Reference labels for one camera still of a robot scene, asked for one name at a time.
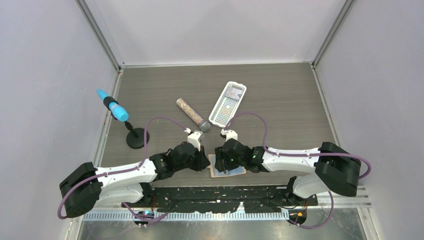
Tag black round microphone stand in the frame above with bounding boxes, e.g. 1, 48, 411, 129
124, 121, 150, 149

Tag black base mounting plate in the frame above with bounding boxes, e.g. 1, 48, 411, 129
140, 185, 299, 214

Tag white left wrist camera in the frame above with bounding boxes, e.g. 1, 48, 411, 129
187, 130, 204, 152

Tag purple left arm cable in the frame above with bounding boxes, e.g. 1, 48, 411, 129
56, 115, 191, 228

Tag blue microphone on stand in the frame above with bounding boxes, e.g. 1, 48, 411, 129
96, 88, 129, 122

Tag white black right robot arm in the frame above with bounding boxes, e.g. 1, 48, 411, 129
214, 139, 362, 205

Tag white plastic mesh basket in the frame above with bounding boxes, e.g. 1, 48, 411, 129
208, 81, 247, 128

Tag card in white basket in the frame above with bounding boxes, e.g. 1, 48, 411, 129
225, 90, 243, 101

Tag glitter handle microphone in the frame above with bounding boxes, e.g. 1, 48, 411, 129
176, 98, 211, 132

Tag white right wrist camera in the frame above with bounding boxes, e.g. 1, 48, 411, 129
220, 129, 238, 142

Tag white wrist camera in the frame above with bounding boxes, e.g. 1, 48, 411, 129
187, 130, 204, 152
220, 129, 238, 142

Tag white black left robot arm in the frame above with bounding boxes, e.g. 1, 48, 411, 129
57, 141, 210, 219

